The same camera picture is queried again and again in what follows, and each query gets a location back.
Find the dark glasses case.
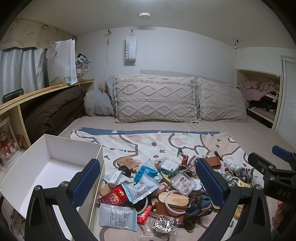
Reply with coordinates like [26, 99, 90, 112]
[3, 89, 24, 102]

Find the white louvred door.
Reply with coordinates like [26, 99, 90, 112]
[273, 55, 296, 149]

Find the small black round case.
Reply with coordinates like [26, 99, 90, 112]
[120, 165, 131, 178]

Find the clear bag with white mask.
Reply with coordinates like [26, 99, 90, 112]
[120, 175, 154, 204]

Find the wall niche shelf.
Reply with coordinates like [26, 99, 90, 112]
[236, 69, 281, 129]

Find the small red snack packet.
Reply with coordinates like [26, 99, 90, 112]
[137, 205, 153, 224]

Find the pink clothes pile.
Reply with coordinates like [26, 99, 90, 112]
[239, 80, 280, 100]

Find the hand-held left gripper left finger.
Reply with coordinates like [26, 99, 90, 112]
[24, 159, 102, 241]

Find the beige bed sheet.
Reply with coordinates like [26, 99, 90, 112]
[58, 115, 296, 186]

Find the wooden shelf unit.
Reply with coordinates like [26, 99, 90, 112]
[0, 78, 95, 151]

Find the person's right hand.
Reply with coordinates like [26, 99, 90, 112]
[275, 201, 287, 230]

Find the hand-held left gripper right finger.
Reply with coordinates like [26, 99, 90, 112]
[195, 159, 269, 241]

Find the blue and white packet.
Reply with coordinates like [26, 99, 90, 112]
[134, 159, 162, 183]

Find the large beige textured pillow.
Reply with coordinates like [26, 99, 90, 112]
[113, 74, 199, 123]

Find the grey curtain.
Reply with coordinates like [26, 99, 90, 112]
[0, 47, 47, 105]

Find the white medicine sachet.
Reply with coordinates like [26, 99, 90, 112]
[99, 203, 137, 232]

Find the blue brown knitted pouch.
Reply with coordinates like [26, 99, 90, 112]
[184, 195, 213, 232]

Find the white hanging cable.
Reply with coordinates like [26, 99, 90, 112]
[102, 38, 110, 80]

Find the white scrunchie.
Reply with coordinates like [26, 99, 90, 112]
[223, 158, 238, 172]

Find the paper valance with drawings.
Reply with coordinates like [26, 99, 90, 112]
[0, 17, 77, 50]

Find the brown leather wallet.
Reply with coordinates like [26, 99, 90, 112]
[196, 156, 221, 167]

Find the clear box of fake nails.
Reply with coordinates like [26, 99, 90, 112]
[171, 173, 197, 194]

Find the white-rimmed round mirror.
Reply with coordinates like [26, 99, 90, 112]
[133, 196, 149, 214]

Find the white tote bag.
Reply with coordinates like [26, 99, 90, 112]
[46, 38, 78, 87]

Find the oval wooden brush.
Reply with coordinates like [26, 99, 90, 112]
[158, 192, 188, 210]

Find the grey plush pillow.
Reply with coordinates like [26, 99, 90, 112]
[84, 89, 116, 117]

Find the folded brown duvet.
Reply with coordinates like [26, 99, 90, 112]
[24, 86, 88, 142]

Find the small white box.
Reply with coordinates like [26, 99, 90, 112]
[109, 171, 123, 188]

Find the white cardboard shoe box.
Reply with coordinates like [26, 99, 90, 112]
[0, 134, 105, 233]

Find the clear plastic box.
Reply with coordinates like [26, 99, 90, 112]
[159, 158, 182, 172]

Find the white hanging pouch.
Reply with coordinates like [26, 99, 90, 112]
[125, 35, 137, 66]

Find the brown leather case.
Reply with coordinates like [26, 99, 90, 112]
[151, 202, 185, 217]

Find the carved brown wooden block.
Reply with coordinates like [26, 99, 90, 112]
[116, 156, 141, 168]

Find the white plastic ring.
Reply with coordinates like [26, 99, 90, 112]
[163, 190, 192, 215]

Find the red dress doll in case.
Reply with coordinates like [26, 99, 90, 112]
[0, 117, 20, 166]

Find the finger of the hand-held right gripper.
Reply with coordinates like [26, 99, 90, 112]
[272, 145, 296, 173]
[248, 152, 279, 180]

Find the cartoon printed blanket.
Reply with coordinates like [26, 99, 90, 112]
[69, 128, 266, 241]

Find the green hair claw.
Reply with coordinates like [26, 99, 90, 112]
[165, 168, 181, 178]

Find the clear container of small packets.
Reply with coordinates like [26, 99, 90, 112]
[75, 53, 90, 81]

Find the clear zip bag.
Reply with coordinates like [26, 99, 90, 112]
[139, 214, 181, 239]

